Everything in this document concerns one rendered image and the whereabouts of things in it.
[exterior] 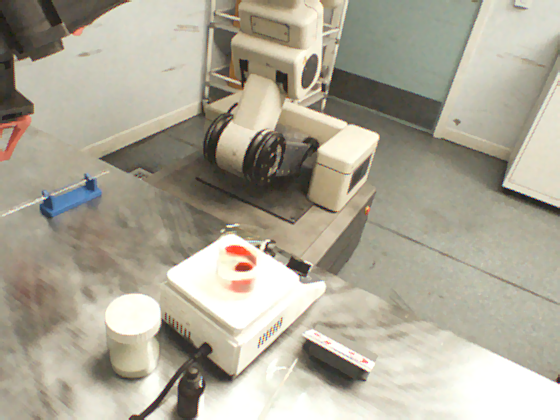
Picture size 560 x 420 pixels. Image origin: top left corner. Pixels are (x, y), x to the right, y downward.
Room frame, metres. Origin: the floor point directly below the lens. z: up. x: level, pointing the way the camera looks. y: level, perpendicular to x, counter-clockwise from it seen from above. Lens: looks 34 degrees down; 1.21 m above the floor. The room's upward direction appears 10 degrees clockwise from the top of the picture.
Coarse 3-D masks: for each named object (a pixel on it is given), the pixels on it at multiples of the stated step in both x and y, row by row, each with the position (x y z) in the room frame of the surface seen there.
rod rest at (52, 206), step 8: (88, 176) 0.63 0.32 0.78; (88, 184) 0.62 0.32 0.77; (96, 184) 0.62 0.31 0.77; (72, 192) 0.60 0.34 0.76; (80, 192) 0.61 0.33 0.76; (88, 192) 0.61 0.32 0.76; (96, 192) 0.62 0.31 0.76; (48, 200) 0.55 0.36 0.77; (56, 200) 0.57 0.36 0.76; (64, 200) 0.58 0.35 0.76; (72, 200) 0.58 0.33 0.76; (80, 200) 0.59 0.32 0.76; (88, 200) 0.60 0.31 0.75; (40, 208) 0.55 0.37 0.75; (48, 208) 0.55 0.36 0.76; (56, 208) 0.55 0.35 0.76; (64, 208) 0.56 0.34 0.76
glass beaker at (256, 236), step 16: (224, 240) 0.39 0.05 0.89; (240, 240) 0.40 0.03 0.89; (256, 240) 0.40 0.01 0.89; (224, 256) 0.36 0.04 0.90; (240, 256) 0.35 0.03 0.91; (256, 256) 0.36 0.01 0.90; (224, 272) 0.36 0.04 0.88; (240, 272) 0.35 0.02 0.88; (256, 272) 0.37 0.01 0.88; (224, 288) 0.36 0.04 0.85; (240, 288) 0.36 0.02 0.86
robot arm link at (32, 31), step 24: (0, 0) 0.50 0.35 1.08; (24, 0) 0.51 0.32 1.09; (48, 0) 0.53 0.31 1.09; (72, 0) 0.52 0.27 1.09; (96, 0) 0.53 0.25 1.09; (120, 0) 0.54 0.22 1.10; (24, 24) 0.50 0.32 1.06; (48, 24) 0.51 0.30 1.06; (72, 24) 0.52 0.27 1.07; (24, 48) 0.50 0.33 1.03
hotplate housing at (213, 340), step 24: (168, 288) 0.37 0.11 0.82; (312, 288) 0.44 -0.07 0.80; (168, 312) 0.37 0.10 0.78; (192, 312) 0.35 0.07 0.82; (288, 312) 0.39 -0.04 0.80; (192, 336) 0.34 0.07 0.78; (216, 336) 0.32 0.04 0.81; (240, 336) 0.32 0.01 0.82; (264, 336) 0.35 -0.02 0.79; (216, 360) 0.32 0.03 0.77; (240, 360) 0.31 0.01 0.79
